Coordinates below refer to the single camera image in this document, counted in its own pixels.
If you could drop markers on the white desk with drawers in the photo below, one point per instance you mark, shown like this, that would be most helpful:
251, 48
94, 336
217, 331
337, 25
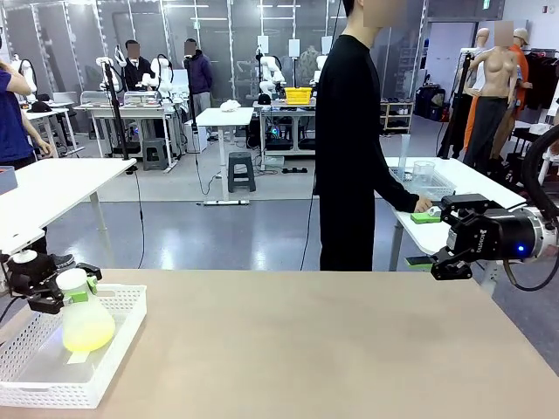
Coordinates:
43, 118

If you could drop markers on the white standing desk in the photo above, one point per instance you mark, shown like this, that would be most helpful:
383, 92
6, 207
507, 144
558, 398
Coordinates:
225, 118

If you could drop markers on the white mannequin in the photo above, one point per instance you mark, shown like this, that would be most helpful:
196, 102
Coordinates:
482, 43

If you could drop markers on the dark sneaker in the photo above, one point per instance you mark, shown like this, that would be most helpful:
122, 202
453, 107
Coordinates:
63, 262

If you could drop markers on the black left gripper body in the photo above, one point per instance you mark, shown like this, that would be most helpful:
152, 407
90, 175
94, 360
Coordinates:
32, 275

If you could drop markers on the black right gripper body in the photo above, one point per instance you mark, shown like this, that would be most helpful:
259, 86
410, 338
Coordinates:
493, 231

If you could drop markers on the translucent plastic Erlenmeyer flask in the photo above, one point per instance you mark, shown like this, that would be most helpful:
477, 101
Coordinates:
87, 331

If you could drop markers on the wooden shoe rack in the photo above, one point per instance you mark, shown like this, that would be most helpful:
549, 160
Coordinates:
397, 115

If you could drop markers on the yellow plastic basket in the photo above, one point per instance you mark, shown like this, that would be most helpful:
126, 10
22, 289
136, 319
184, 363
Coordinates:
298, 96

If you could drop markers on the grey box with orange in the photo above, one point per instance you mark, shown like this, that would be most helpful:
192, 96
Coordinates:
6, 179

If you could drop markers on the black tripod stand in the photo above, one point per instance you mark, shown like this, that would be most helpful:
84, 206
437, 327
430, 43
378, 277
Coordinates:
114, 100
456, 105

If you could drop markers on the man in black suit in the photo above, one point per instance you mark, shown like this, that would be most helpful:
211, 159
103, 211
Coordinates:
135, 70

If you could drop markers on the white table with trays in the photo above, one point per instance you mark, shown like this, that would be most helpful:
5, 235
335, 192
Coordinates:
122, 109

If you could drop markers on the person's right hand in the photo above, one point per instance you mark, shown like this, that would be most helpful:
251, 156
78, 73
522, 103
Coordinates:
423, 205

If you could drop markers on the black bags pile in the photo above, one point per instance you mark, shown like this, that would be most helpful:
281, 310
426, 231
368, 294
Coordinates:
430, 102

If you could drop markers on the bare mannequin with grey skirt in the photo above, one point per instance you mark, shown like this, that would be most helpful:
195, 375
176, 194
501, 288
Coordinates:
495, 74

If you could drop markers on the mannequin in orange clothes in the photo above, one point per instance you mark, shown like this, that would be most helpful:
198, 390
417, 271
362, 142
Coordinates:
522, 61

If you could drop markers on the black cap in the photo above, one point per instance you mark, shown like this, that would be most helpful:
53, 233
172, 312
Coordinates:
39, 107

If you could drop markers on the person in black shirt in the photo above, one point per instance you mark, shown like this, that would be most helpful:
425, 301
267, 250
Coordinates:
345, 131

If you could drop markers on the white crumpled cloth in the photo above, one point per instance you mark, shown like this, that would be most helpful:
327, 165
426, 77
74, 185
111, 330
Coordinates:
230, 105

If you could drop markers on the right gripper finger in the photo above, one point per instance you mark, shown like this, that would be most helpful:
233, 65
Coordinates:
452, 266
425, 217

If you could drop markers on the dark grey plastic stool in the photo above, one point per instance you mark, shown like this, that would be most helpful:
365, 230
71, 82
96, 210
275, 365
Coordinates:
241, 168

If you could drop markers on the person's right forearm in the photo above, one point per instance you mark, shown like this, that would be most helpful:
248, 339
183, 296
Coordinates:
402, 196

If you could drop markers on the person in blue shirt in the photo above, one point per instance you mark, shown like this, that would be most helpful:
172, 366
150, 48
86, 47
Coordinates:
11, 122

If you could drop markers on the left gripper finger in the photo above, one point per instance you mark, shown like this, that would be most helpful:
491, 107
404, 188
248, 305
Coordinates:
52, 302
92, 276

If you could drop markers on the person in purple jacket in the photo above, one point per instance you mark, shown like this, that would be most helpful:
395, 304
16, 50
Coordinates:
198, 74

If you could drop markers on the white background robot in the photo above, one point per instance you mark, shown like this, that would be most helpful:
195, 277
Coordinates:
268, 74
162, 74
24, 74

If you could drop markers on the white work table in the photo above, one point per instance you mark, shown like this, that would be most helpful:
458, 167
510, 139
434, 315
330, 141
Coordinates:
476, 183
57, 183

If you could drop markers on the white table with equipment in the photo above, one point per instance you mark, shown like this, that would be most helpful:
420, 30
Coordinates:
284, 109

